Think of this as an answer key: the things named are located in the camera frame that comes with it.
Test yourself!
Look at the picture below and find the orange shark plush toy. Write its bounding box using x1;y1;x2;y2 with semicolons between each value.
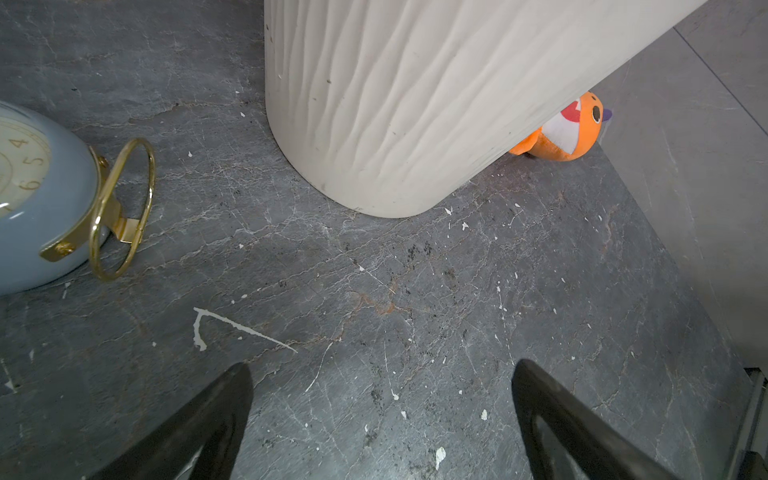
509;92;613;162

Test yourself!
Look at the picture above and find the white ribbed trash bin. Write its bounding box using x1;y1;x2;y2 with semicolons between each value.
264;1;697;218

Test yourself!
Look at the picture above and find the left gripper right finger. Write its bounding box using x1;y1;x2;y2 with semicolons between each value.
511;359;676;479

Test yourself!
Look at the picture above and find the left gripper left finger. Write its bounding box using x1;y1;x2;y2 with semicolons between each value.
91;362;253;479

